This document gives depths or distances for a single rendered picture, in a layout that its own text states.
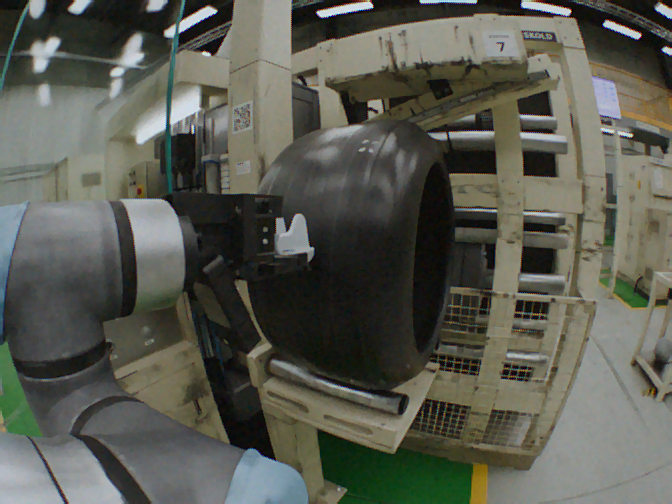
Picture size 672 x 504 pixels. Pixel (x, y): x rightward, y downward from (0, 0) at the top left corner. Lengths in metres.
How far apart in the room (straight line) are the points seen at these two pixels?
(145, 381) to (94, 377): 0.68
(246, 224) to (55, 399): 0.22
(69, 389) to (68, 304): 0.05
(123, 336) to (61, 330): 0.69
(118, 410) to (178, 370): 0.77
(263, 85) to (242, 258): 0.56
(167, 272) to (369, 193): 0.27
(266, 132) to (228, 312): 0.53
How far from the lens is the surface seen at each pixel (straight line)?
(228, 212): 0.28
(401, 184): 0.42
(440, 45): 0.87
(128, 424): 0.17
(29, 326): 0.21
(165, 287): 0.23
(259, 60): 0.80
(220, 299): 0.28
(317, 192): 0.43
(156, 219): 0.23
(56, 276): 0.20
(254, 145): 0.74
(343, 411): 0.67
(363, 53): 0.94
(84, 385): 0.22
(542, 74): 0.98
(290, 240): 0.34
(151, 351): 0.93
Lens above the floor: 1.31
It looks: 12 degrees down
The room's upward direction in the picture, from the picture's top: 3 degrees counter-clockwise
